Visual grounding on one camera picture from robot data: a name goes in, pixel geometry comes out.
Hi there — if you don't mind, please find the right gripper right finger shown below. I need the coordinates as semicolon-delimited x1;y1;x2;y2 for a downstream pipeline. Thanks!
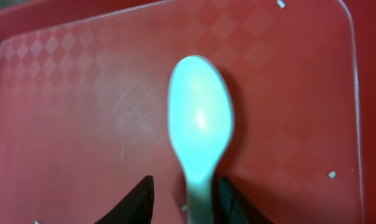
217;176;273;224

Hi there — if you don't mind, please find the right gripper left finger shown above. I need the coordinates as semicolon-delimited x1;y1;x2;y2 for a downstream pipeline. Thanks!
95;175;154;224

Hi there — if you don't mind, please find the white plastic spoon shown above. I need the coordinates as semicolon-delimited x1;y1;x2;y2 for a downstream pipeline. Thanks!
167;55;235;223

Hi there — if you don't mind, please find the red serving tray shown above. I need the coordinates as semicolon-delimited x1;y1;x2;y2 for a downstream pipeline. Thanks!
0;0;376;223

